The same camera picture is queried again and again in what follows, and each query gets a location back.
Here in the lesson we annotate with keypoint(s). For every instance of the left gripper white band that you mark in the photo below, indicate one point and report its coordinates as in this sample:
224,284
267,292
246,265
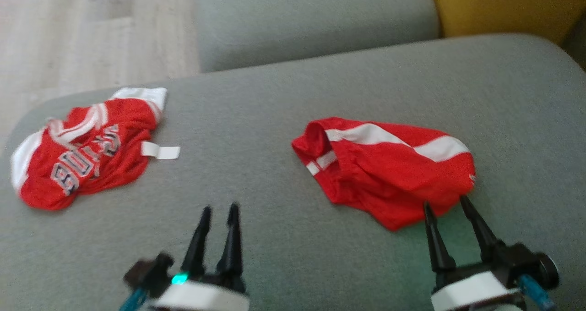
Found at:
201,299

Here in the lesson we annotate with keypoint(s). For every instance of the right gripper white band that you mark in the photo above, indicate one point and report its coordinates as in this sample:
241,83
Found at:
471,292

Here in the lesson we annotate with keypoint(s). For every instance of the red shorts white stripes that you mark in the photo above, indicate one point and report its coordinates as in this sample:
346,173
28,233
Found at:
393,178

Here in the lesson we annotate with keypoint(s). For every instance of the red basketball jersey white trim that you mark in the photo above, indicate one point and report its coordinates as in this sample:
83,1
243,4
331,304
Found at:
114,164

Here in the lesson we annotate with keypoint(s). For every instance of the large yellow sofa back cushion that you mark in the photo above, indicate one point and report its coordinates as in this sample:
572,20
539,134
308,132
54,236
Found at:
503,6

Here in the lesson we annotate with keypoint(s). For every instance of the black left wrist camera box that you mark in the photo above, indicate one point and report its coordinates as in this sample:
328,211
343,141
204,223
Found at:
153,272

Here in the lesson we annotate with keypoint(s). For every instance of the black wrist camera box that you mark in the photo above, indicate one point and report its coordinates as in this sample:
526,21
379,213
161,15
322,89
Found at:
526,260
153,272

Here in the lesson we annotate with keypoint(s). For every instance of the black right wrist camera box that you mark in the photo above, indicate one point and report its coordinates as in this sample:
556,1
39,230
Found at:
526,260

